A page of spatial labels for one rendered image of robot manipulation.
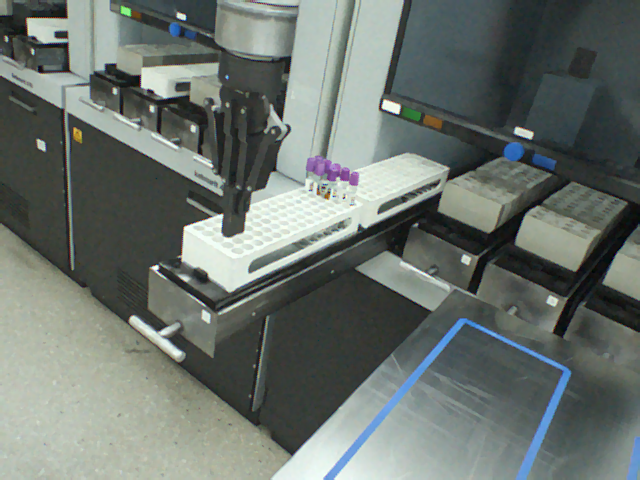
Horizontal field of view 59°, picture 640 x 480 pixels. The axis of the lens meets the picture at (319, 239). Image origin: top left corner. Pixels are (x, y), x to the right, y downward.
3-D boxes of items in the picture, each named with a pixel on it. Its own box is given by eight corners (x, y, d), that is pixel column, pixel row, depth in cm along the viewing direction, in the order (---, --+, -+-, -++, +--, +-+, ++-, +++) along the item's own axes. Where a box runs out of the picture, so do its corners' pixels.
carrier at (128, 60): (149, 78, 152) (149, 56, 149) (142, 79, 151) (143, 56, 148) (122, 67, 158) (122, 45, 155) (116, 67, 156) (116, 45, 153)
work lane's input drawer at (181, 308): (396, 199, 131) (405, 163, 126) (449, 223, 124) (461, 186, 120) (119, 321, 77) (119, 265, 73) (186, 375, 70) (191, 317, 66)
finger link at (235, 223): (246, 183, 74) (250, 185, 74) (240, 229, 78) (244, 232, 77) (229, 187, 72) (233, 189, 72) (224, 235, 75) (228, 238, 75)
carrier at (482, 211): (497, 232, 103) (507, 202, 100) (492, 235, 101) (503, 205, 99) (440, 208, 109) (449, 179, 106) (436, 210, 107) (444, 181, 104)
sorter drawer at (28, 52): (188, 53, 225) (190, 29, 221) (212, 62, 219) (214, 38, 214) (-1, 61, 172) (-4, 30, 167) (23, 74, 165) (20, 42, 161)
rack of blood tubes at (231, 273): (312, 213, 101) (317, 181, 98) (357, 237, 96) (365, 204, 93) (179, 267, 79) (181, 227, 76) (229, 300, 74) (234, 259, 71)
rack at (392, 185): (402, 178, 124) (409, 152, 121) (442, 195, 119) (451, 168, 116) (318, 211, 102) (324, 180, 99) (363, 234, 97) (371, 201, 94)
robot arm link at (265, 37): (257, -7, 69) (252, 44, 71) (199, -11, 62) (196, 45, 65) (315, 9, 64) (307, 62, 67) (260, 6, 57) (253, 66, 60)
